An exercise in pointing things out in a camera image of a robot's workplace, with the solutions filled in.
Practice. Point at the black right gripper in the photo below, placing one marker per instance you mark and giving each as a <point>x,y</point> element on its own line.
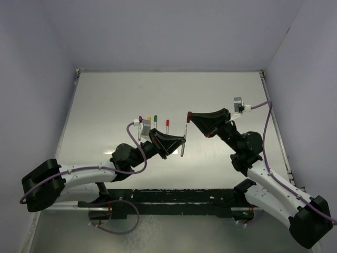
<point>211,123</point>

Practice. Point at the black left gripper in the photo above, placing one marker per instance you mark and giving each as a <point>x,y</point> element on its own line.
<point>164,144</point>

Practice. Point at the white pen brown tip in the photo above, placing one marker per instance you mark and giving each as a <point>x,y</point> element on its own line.
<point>183,145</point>

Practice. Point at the white pen red end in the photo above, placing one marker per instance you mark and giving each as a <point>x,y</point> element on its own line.
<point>167,126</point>

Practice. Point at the brown pen cap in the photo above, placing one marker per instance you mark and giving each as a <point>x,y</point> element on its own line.
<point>188,117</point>

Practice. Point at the white pen purple end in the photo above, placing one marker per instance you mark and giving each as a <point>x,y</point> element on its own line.
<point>139,130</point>

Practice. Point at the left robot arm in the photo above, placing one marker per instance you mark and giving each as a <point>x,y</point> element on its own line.
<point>51,182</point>

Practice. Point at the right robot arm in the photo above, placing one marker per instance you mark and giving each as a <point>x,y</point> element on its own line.
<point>307,218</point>

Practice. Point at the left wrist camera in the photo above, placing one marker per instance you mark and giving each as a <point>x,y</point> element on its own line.
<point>146,127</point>

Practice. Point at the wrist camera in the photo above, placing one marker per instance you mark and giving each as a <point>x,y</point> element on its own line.
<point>146,127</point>
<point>239,108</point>

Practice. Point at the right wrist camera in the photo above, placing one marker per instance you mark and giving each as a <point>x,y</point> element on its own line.
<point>239,108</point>

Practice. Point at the black base frame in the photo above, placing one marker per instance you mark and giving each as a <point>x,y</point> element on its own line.
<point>171,202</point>

